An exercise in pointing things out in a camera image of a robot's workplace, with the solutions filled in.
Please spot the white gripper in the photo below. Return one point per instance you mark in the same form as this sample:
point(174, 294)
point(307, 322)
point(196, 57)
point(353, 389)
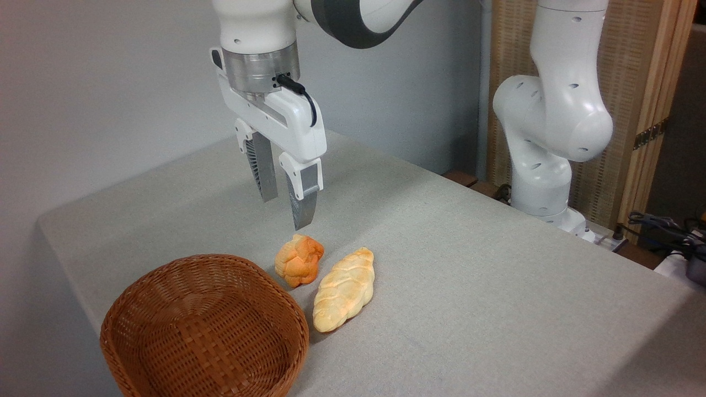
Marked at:
point(287, 118)

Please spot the round orange knotted bread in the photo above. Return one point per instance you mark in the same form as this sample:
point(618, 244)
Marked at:
point(298, 260)

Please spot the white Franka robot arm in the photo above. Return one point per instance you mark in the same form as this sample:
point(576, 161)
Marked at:
point(557, 110)

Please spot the long pale braided bread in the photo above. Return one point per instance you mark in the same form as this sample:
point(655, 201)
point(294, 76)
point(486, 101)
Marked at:
point(345, 289)

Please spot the brown woven wicker basket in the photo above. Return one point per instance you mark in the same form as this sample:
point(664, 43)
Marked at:
point(204, 325)

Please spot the grey tablecloth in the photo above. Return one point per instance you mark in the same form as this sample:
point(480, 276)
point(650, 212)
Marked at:
point(469, 286)

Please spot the wooden rattan folding screen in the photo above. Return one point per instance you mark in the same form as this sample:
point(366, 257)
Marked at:
point(634, 66)

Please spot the brass screen hinge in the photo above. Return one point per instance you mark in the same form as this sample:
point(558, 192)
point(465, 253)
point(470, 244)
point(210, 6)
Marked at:
point(650, 134)

